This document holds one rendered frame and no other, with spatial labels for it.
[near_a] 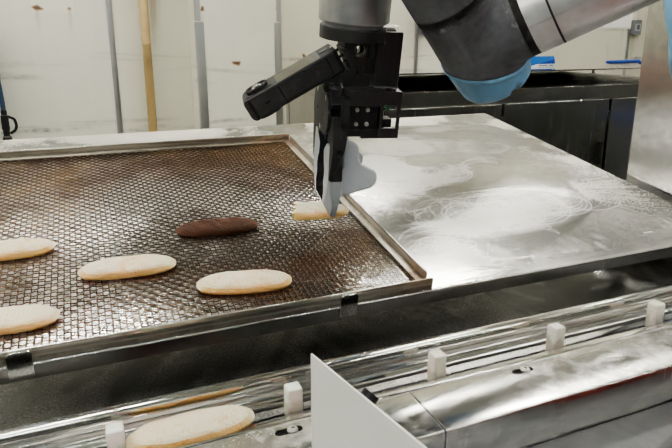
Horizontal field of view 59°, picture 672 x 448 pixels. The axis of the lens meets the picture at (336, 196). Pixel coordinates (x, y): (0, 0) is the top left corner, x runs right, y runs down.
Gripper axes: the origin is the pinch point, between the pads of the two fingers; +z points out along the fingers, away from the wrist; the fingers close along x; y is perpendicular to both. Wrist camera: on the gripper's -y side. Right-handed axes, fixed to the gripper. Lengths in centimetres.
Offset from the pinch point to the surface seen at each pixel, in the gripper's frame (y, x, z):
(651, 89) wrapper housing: 57, 17, -9
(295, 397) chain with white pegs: -7.4, -24.9, 6.5
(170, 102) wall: -24, 340, 82
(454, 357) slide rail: 9.1, -20.4, 8.1
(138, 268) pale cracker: -20.8, -5.1, 4.9
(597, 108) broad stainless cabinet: 169, 167, 36
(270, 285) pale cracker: -7.5, -10.0, 5.1
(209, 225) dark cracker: -13.0, 3.6, 4.7
